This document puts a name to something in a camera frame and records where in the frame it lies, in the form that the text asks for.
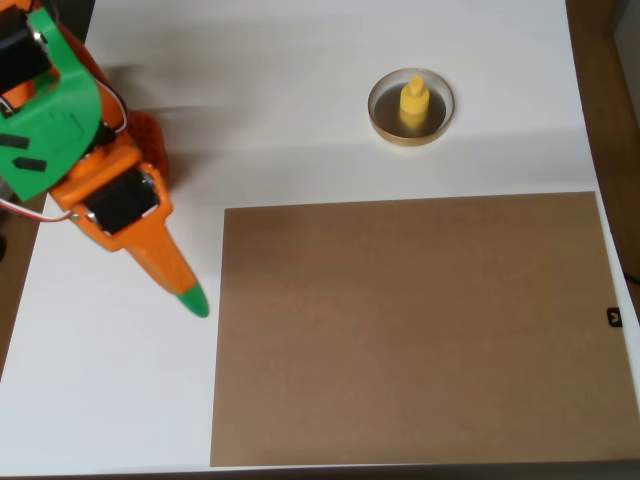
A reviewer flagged small yellow knob piece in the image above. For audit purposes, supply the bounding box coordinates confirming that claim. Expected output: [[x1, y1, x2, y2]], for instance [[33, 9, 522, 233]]
[[398, 74, 431, 129]]

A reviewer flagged white red servo cable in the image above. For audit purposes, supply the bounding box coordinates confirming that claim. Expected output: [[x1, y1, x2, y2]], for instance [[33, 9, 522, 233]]
[[0, 198, 77, 225]]

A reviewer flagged round wooden ring dish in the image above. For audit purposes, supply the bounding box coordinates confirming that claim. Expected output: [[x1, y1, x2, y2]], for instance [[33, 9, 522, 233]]
[[367, 67, 456, 149]]

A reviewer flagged brown fibreboard sheet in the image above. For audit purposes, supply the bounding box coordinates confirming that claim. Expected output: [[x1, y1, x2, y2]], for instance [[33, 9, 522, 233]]
[[209, 191, 640, 468]]

